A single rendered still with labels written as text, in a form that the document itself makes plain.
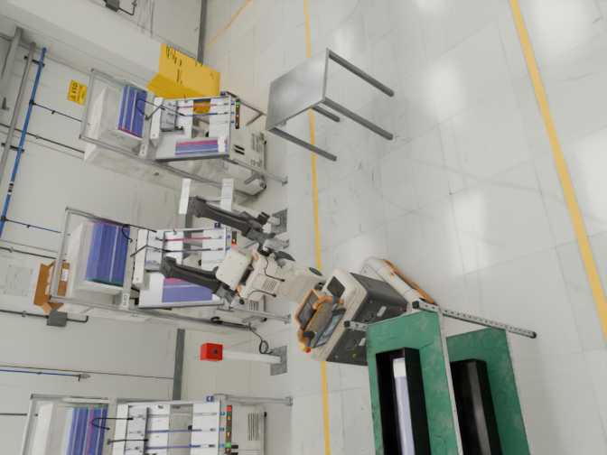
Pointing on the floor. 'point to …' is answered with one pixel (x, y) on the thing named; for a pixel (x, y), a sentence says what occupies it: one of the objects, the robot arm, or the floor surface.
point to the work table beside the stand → (297, 96)
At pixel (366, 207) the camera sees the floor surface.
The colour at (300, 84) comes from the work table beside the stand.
